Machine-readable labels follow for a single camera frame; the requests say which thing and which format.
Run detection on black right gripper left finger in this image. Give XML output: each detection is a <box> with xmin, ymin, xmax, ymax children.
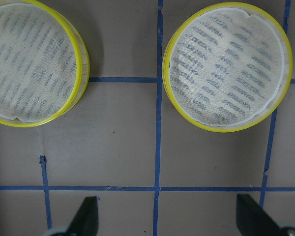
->
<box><xmin>64</xmin><ymin>196</ymin><xmax>99</xmax><ymax>236</ymax></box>

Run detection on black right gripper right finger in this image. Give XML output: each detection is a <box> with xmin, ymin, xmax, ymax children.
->
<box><xmin>236</xmin><ymin>194</ymin><xmax>285</xmax><ymax>236</ymax></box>

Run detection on yellow rimmed bamboo steamer tray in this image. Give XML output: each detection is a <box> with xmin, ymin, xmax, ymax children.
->
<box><xmin>162</xmin><ymin>2</ymin><xmax>293</xmax><ymax>133</ymax></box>

